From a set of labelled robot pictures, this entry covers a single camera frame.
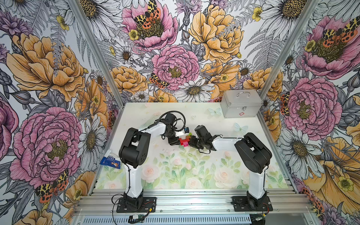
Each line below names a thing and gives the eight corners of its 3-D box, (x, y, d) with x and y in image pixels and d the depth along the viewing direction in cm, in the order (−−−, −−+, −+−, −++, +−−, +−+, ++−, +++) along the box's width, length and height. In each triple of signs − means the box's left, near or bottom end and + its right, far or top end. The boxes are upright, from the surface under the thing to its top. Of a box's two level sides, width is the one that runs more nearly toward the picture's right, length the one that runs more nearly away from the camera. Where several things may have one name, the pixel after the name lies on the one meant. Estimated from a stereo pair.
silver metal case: (223, 119, 115) (228, 103, 101) (219, 102, 128) (223, 85, 114) (256, 120, 115) (266, 103, 101) (248, 102, 128) (256, 86, 114)
